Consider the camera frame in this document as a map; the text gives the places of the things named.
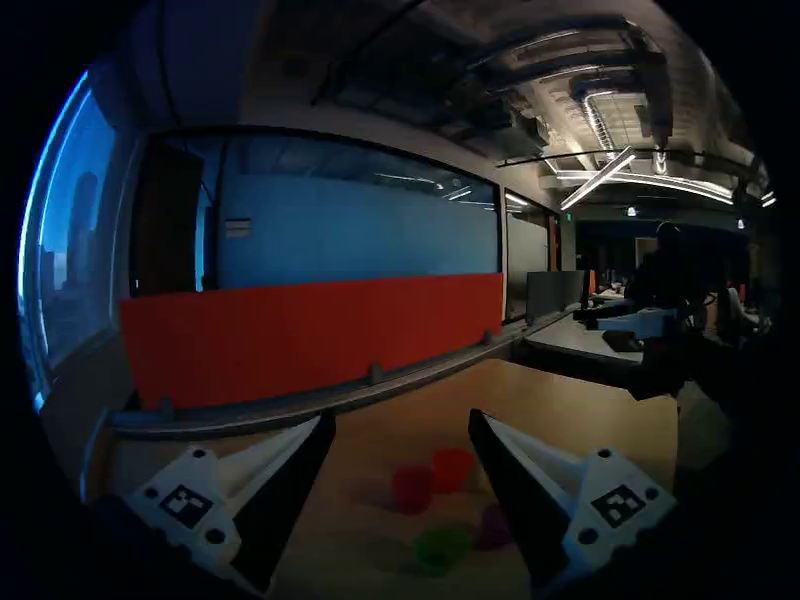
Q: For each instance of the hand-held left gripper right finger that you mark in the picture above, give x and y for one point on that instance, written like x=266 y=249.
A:
x=600 y=494

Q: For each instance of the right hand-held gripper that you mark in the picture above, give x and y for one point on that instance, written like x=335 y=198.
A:
x=681 y=369

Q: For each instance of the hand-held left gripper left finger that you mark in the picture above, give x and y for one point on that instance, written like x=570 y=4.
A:
x=206 y=494

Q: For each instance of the grey desk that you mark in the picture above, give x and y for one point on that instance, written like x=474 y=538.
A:
x=575 y=344

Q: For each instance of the dark monitor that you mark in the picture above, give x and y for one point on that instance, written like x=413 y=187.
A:
x=555 y=294

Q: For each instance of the purple plastic cup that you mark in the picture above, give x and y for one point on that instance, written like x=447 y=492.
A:
x=494 y=526

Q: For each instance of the orange plastic cup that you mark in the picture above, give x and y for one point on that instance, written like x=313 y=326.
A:
x=454 y=467

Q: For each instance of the green plastic cup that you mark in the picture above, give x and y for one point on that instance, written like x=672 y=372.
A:
x=441 y=545

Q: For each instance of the red desk screen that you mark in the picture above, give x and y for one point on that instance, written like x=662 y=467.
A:
x=300 y=337

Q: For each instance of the red plastic cup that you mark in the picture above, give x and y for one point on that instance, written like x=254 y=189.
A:
x=412 y=486

